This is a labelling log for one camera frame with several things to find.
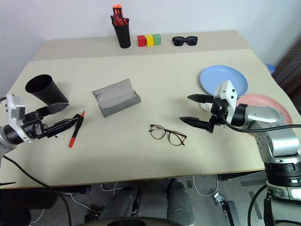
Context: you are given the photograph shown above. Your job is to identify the black sunglasses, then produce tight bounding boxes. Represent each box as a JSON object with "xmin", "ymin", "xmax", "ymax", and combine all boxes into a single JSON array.
[{"xmin": 172, "ymin": 36, "xmax": 198, "ymax": 47}]

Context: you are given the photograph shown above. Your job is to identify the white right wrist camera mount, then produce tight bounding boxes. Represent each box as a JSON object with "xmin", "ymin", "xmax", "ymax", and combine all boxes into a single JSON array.
[{"xmin": 213, "ymin": 80, "xmax": 238, "ymax": 119}]

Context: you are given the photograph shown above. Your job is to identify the pink plate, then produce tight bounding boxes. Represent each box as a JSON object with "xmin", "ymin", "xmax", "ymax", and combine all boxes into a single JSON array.
[{"xmin": 236, "ymin": 93, "xmax": 293, "ymax": 137}]

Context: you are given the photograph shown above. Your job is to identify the dark rounded robot leg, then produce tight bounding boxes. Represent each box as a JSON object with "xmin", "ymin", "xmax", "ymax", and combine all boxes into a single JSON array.
[
  {"xmin": 166, "ymin": 178, "xmax": 195, "ymax": 226},
  {"xmin": 100, "ymin": 186, "xmax": 142, "ymax": 222}
]

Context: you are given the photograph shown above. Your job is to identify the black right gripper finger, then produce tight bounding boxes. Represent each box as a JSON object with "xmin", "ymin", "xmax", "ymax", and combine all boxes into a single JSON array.
[
  {"xmin": 187, "ymin": 94, "xmax": 216, "ymax": 104},
  {"xmin": 179, "ymin": 116, "xmax": 211, "ymax": 130}
]

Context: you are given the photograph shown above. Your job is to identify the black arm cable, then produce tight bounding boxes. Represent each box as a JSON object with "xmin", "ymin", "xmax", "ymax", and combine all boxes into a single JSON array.
[
  {"xmin": 0, "ymin": 154, "xmax": 72, "ymax": 226},
  {"xmin": 222, "ymin": 114, "xmax": 301, "ymax": 133}
]

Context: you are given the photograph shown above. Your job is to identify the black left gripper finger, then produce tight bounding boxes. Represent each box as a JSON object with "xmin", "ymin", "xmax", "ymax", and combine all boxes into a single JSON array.
[
  {"xmin": 36, "ymin": 102, "xmax": 69, "ymax": 119},
  {"xmin": 45, "ymin": 113, "xmax": 81, "ymax": 139}
]

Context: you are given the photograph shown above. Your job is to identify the grey glasses case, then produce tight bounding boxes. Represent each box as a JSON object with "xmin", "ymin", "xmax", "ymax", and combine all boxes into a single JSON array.
[{"xmin": 91, "ymin": 78, "xmax": 142, "ymax": 118}]

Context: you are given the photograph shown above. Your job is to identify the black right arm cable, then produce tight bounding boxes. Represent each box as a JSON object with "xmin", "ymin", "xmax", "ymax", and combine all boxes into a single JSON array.
[{"xmin": 222, "ymin": 114, "xmax": 301, "ymax": 133}]

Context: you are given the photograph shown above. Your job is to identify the black power strip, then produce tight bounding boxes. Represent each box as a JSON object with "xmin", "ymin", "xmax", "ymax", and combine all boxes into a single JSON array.
[{"xmin": 55, "ymin": 185, "xmax": 92, "ymax": 195}]

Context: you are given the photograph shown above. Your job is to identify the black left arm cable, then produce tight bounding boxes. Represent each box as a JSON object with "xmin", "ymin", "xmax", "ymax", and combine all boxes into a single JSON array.
[{"xmin": 0, "ymin": 154, "xmax": 72, "ymax": 226}]

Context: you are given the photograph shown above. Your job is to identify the light blue plate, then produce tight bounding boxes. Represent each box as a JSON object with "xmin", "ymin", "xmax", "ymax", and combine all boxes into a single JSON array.
[{"xmin": 199, "ymin": 65, "xmax": 249, "ymax": 99}]

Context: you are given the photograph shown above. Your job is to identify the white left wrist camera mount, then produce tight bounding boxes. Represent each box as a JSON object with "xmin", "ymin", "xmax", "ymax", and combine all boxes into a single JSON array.
[{"xmin": 5, "ymin": 94, "xmax": 33, "ymax": 144}]

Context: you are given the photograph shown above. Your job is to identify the dark brown furniture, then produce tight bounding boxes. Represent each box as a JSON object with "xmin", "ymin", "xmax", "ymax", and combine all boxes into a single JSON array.
[{"xmin": 271, "ymin": 39, "xmax": 301, "ymax": 101}]

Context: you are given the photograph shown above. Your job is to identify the black pen cup with pens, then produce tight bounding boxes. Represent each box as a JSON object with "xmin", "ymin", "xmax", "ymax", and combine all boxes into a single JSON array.
[{"xmin": 112, "ymin": 18, "xmax": 131, "ymax": 49}]

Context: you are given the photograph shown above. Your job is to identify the blue plastic container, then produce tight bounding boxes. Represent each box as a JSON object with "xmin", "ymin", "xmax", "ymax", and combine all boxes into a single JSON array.
[{"xmin": 265, "ymin": 63, "xmax": 276, "ymax": 76}]

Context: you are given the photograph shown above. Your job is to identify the empty black pen cup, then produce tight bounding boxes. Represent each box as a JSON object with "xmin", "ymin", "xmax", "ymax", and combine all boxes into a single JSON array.
[{"xmin": 24, "ymin": 74, "xmax": 70, "ymax": 106}]

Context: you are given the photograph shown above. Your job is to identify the white floor cable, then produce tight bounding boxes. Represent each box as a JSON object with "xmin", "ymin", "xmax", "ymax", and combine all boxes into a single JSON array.
[
  {"xmin": 192, "ymin": 174, "xmax": 220, "ymax": 197},
  {"xmin": 100, "ymin": 181, "xmax": 119, "ymax": 196}
]

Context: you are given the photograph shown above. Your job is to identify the black torso cable loop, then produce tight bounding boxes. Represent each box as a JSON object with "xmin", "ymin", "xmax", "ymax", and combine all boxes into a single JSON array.
[{"xmin": 247, "ymin": 184, "xmax": 269, "ymax": 223}]

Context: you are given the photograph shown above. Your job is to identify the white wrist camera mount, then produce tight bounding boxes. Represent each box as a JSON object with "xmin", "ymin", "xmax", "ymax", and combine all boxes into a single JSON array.
[
  {"xmin": 213, "ymin": 80, "xmax": 238, "ymax": 119},
  {"xmin": 5, "ymin": 94, "xmax": 33, "ymax": 144}
]

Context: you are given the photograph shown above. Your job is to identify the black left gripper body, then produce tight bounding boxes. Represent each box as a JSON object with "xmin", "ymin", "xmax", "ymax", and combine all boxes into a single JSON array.
[{"xmin": 21, "ymin": 111, "xmax": 51, "ymax": 140}]

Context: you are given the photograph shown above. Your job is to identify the tortoiseshell clear-lens eyeglasses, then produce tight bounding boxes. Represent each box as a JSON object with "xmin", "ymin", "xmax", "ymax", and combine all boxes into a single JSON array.
[{"xmin": 148, "ymin": 124, "xmax": 188, "ymax": 147}]

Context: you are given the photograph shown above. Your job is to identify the caster wheel with black bracket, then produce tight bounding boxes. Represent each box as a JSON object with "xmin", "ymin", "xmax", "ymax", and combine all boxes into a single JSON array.
[{"xmin": 213, "ymin": 192, "xmax": 238, "ymax": 226}]

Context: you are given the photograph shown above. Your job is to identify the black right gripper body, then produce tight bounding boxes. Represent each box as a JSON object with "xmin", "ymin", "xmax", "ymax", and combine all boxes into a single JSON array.
[{"xmin": 207, "ymin": 97, "xmax": 230, "ymax": 135}]

